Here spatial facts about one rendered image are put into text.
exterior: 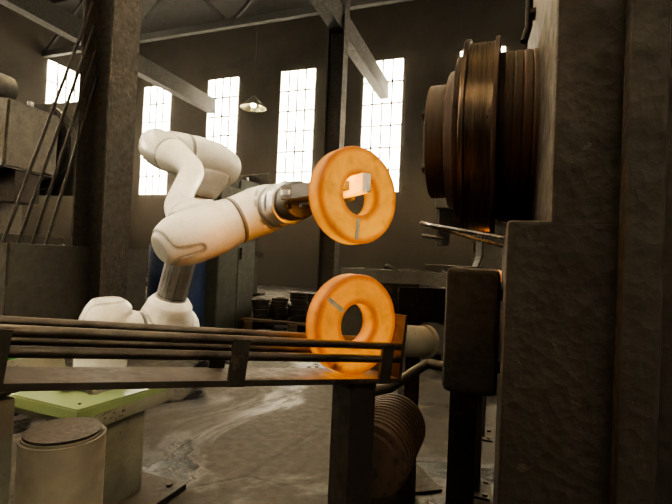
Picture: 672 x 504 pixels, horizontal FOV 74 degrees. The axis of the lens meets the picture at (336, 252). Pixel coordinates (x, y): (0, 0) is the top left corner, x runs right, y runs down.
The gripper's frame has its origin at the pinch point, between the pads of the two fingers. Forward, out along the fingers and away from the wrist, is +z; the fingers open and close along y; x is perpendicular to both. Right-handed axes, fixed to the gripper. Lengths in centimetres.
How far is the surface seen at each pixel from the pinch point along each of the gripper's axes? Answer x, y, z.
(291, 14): 556, -410, -768
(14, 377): -25, 43, 1
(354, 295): -17.5, 1.1, 2.1
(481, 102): 21.0, -31.0, 1.4
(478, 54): 33.2, -34.1, -1.7
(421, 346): -26.2, -12.9, 2.8
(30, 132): 145, 41, -549
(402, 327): -22.7, -7.8, 3.5
